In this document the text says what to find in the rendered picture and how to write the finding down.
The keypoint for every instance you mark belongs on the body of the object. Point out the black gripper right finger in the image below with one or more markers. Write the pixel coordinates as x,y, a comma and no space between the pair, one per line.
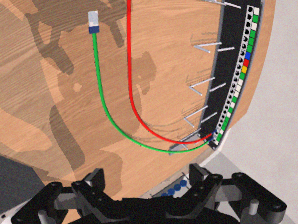
256,203

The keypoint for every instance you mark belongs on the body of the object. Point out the green patch cord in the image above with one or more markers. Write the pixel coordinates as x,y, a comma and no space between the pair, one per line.
106,110

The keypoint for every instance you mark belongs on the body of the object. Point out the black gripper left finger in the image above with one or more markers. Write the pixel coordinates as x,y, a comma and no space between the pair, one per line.
42,209

